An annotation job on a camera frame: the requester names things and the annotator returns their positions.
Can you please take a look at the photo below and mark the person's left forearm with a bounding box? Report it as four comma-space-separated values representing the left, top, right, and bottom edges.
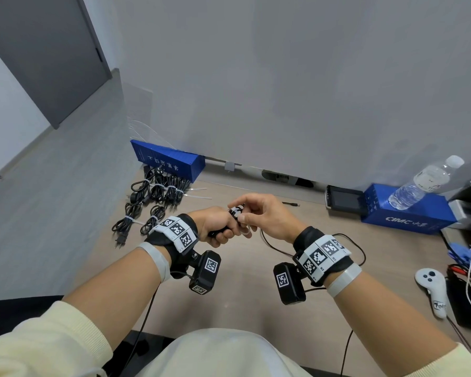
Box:
0, 247, 172, 377

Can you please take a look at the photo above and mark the grey wristband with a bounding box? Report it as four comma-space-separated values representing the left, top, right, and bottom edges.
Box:
136, 242, 172, 283
326, 264, 363, 298

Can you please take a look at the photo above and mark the person's left hand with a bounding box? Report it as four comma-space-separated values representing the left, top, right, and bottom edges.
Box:
188, 207, 244, 249

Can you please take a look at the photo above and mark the grey door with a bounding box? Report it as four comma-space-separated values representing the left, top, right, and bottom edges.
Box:
0, 0, 113, 130

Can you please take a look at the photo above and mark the grey right wristband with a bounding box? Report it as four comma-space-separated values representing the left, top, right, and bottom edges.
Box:
326, 264, 363, 298

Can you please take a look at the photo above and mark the small black screen device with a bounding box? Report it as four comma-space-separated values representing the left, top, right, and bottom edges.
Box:
324, 185, 366, 212

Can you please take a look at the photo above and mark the black cable with two-pin plug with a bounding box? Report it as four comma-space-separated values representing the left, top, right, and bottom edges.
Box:
140, 205, 167, 237

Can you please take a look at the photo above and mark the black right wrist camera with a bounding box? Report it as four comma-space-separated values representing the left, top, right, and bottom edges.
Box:
273, 262, 307, 306

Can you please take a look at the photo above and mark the blue plastic item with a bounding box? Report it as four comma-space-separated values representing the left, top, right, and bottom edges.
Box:
447, 245, 471, 268

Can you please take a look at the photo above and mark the blue rectangular box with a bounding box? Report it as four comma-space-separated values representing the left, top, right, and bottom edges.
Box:
361, 183, 458, 235

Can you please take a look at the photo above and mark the light wooden table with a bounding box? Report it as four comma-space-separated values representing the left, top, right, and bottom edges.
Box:
62, 168, 471, 377

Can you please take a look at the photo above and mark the person's right forearm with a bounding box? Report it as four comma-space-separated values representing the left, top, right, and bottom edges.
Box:
329, 274, 471, 377

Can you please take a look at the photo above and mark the person's cream sweater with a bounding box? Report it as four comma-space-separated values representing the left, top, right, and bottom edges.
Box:
135, 328, 311, 377

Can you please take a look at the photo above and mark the white game controller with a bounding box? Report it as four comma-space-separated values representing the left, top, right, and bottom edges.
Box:
414, 268, 448, 320

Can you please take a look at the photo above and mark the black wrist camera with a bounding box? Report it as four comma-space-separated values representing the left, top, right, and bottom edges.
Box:
188, 250, 222, 296
273, 262, 307, 306

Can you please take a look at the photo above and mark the left wrist marker strap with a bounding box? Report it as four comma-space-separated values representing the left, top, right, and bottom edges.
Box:
144, 214, 200, 280

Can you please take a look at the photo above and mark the thick black power cable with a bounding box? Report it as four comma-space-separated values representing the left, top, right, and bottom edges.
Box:
143, 167, 166, 202

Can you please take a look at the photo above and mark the black right camera cable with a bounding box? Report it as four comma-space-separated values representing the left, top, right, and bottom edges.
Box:
339, 329, 355, 377

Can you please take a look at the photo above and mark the long thin black cable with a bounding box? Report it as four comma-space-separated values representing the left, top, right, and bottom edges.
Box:
207, 206, 244, 238

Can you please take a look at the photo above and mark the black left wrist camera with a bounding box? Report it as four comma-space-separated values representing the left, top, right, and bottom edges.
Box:
188, 250, 222, 296

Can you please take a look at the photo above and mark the black power adapter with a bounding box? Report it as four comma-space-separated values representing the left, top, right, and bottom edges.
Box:
447, 267, 471, 329

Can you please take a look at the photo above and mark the wrist marker strap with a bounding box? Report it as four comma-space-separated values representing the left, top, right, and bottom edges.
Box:
292, 226, 355, 288
144, 214, 200, 280

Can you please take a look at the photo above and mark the black camera cable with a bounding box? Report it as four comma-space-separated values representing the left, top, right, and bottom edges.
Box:
124, 288, 158, 377
339, 329, 355, 377

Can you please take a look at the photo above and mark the black charger cable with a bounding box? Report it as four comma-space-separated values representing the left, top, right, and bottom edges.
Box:
111, 203, 144, 247

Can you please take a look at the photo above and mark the thin black power cable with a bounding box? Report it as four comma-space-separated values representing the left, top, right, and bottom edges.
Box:
176, 176, 192, 207

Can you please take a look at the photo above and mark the grey left wristband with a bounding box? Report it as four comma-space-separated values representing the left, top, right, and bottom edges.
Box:
136, 242, 172, 283

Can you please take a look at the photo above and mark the black cable with round plug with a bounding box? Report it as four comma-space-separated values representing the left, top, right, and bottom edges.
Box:
128, 178, 152, 205

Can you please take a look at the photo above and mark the person's right hand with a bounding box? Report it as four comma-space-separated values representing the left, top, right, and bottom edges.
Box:
227, 193, 308, 245

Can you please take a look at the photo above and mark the pile of black cables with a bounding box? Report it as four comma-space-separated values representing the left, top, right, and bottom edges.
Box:
261, 201, 366, 268

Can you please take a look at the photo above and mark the black left camera cable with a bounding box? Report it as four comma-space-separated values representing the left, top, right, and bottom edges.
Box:
124, 288, 158, 377

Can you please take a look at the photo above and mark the black office chair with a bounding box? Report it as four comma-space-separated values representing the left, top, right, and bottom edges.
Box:
102, 329, 338, 377

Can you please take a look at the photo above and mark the blue triangular box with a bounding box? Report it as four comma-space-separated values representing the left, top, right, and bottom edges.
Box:
130, 139, 206, 183

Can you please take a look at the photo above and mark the clear plastic water bottle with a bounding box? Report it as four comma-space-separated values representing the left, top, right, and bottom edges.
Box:
388, 154, 465, 211

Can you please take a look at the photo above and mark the right wrist marker strap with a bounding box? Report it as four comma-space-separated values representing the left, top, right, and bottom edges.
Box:
292, 226, 355, 288

